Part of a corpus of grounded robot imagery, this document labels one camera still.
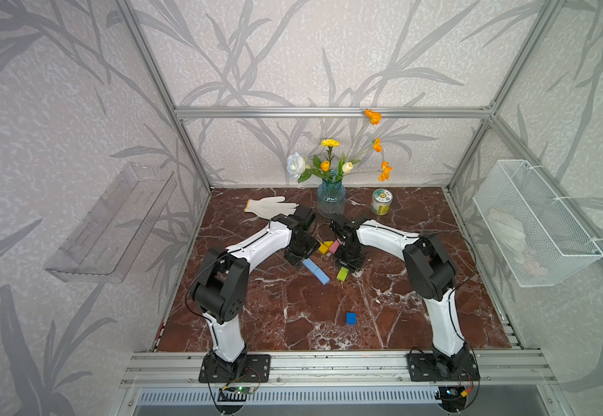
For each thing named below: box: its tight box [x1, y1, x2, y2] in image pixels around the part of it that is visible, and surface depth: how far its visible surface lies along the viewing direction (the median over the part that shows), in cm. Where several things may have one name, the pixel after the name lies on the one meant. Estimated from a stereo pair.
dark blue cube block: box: [345, 312, 358, 326], surface depth 82 cm
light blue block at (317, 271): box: [302, 258, 324, 279], surface depth 95 cm
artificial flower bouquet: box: [285, 109, 394, 184], surface depth 92 cm
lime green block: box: [336, 266, 350, 282], surface depth 93 cm
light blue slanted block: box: [306, 263, 331, 286], surface depth 95 cm
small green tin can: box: [370, 188, 394, 217], surface depth 110 cm
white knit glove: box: [244, 195, 299, 220], surface depth 117 cm
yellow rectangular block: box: [318, 240, 334, 255], surface depth 101 cm
